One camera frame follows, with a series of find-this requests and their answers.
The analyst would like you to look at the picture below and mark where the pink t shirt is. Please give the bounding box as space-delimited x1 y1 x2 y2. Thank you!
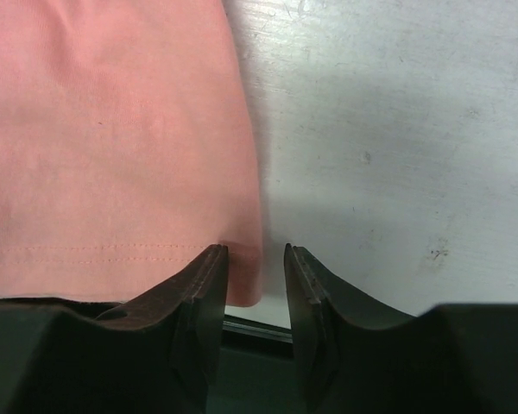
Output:
0 1 262 307

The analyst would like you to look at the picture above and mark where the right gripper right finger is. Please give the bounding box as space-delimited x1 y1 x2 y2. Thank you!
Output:
284 245 518 413

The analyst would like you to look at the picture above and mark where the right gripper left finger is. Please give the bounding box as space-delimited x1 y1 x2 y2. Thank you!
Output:
0 245 229 413

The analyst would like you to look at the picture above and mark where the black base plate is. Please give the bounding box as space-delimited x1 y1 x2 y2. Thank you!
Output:
223 315 293 344

